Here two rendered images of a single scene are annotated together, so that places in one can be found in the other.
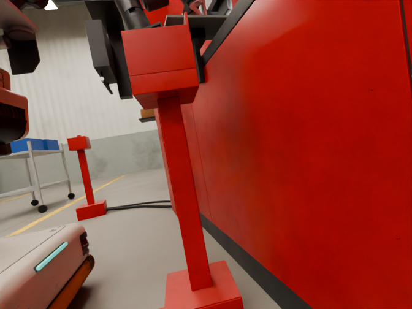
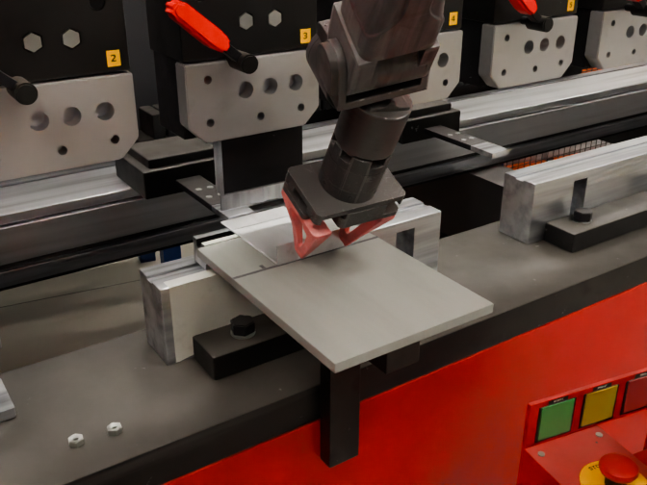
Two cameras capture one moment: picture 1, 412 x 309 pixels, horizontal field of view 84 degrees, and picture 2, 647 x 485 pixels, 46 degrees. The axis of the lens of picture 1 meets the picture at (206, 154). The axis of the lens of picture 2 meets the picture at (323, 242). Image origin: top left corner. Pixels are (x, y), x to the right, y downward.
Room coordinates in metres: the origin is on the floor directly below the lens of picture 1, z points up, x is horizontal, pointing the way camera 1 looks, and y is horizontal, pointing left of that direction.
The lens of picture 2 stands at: (1.16, 0.61, 1.35)
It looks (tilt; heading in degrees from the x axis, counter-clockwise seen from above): 25 degrees down; 254
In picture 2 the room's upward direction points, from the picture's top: straight up
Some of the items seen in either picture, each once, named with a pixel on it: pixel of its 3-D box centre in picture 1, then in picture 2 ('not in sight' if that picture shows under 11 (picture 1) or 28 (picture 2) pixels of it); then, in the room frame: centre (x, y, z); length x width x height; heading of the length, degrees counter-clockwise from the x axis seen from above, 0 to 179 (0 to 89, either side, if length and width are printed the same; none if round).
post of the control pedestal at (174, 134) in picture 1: (184, 193); not in sight; (0.65, 0.08, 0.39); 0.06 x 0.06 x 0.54; 7
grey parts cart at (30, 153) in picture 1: (32, 177); not in sight; (3.35, 2.58, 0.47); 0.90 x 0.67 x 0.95; 8
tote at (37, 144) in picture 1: (16, 148); not in sight; (3.18, 2.58, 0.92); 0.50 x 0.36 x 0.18; 98
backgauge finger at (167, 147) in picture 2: not in sight; (194, 178); (1.06, -0.34, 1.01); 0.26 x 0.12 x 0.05; 107
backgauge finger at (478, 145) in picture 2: not in sight; (441, 126); (0.66, -0.46, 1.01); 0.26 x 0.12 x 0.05; 107
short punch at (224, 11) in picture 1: (224, 9); (259, 162); (1.01, -0.19, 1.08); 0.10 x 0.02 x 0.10; 17
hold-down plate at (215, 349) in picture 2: not in sight; (319, 319); (0.95, -0.14, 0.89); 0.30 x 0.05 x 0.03; 17
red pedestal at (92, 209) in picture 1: (86, 175); not in sight; (2.29, 1.23, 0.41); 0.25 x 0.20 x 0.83; 107
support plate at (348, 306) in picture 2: (195, 29); (334, 278); (0.96, -0.04, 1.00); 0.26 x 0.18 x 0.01; 107
